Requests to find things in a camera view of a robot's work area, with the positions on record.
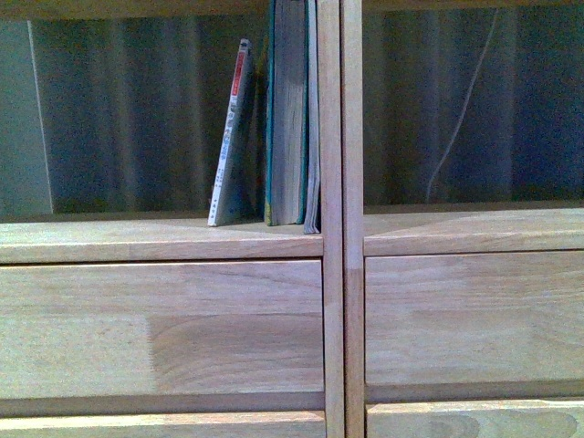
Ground right wooden shelf unit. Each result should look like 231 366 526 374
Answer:
339 1 583 437

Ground wooden shelf unit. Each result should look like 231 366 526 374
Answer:
1 1 345 437
339 1 583 437

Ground left wooden shelf unit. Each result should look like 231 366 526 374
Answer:
1 1 345 437

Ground thin grey book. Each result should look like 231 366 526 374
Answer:
304 1 320 235

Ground thick teal cover book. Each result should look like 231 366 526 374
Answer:
265 1 308 226

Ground wooden drawer front left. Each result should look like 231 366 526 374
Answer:
1 260 324 399

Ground wooden drawer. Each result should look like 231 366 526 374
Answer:
1 412 327 437
1 260 324 399
365 251 583 386
366 400 583 437

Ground dark curtain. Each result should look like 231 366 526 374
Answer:
30 5 583 214

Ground lower wooden drawer left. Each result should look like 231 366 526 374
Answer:
1 412 327 437

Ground wooden drawer front right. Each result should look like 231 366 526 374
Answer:
365 251 583 386

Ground lower wooden drawer right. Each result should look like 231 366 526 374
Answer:
366 400 583 437

